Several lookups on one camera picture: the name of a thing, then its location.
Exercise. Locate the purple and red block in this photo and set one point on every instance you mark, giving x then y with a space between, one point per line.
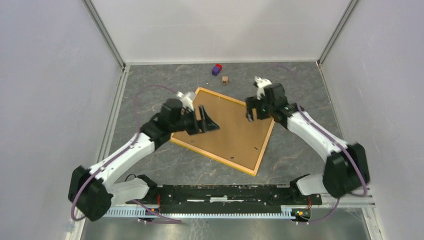
216 69

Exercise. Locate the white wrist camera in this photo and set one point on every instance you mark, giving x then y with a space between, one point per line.
260 84
187 100

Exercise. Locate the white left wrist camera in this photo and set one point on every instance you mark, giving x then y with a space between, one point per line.
187 100

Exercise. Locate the yellow wooden picture frame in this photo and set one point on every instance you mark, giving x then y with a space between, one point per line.
232 164

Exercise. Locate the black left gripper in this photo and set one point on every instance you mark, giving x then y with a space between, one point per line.
207 124

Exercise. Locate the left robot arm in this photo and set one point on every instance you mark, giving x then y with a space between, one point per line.
93 190

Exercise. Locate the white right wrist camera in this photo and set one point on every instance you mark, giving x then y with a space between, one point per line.
260 84

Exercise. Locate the aluminium rail frame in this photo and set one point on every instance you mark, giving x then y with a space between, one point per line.
150 212

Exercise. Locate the wooden letter cube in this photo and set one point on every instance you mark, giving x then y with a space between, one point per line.
225 80

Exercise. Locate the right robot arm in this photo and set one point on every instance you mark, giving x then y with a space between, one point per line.
346 168

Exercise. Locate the brown cardboard backing board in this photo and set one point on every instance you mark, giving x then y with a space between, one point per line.
232 132

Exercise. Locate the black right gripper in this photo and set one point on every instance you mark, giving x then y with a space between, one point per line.
253 102

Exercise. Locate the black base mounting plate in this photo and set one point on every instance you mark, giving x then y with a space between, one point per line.
231 199

